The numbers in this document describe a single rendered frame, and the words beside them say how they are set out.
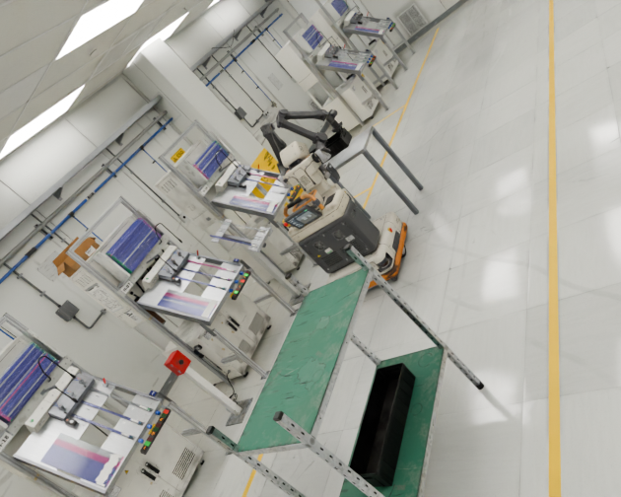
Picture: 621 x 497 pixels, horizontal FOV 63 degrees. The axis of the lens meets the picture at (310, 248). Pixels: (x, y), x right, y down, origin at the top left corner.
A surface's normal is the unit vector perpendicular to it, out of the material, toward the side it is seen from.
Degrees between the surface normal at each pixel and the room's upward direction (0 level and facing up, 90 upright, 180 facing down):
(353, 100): 90
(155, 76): 90
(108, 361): 90
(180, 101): 90
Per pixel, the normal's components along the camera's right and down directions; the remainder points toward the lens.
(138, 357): 0.67, -0.35
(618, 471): -0.66, -0.67
